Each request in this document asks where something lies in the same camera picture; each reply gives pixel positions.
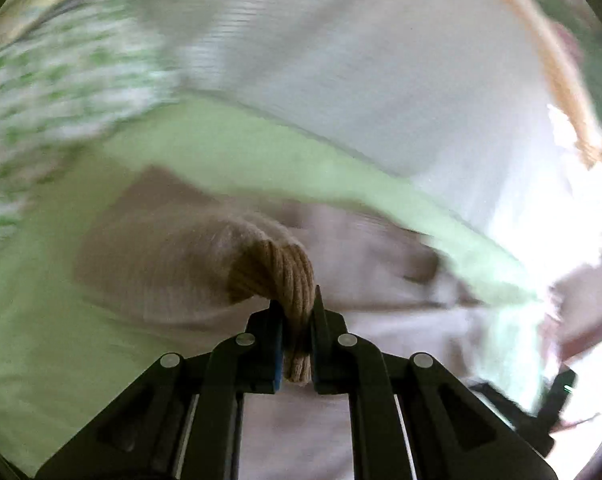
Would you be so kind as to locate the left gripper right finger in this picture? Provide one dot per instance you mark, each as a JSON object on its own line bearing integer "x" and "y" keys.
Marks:
{"x": 410, "y": 417}

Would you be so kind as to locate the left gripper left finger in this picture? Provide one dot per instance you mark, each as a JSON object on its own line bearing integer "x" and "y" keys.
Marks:
{"x": 181, "y": 418}

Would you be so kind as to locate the beige knitted sweater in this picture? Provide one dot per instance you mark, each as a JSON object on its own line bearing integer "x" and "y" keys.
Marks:
{"x": 165, "y": 253}

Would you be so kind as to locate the green bed sheet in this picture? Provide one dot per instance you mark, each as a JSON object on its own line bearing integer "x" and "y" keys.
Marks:
{"x": 63, "y": 359}

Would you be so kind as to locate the pink cloth at bedside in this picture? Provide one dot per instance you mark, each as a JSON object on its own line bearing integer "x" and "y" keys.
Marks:
{"x": 579, "y": 311}

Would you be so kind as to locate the white striped pillow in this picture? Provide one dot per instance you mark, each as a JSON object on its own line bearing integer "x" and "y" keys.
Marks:
{"x": 451, "y": 94}

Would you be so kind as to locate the green white patterned pillow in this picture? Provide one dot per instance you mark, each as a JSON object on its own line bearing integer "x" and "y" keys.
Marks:
{"x": 70, "y": 80}

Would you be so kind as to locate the golden headboard frame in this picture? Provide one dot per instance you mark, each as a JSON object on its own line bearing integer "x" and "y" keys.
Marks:
{"x": 568, "y": 37}

